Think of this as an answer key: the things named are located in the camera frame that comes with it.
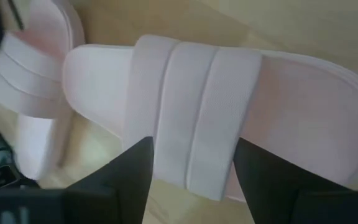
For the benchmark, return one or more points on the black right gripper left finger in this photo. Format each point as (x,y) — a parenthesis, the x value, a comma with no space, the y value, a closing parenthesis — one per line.
(123,183)

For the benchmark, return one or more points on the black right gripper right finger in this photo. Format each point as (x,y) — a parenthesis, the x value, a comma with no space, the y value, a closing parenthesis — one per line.
(269,186)

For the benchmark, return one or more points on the pink slide sandal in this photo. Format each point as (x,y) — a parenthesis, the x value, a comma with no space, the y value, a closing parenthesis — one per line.
(197,109)
(30,68)

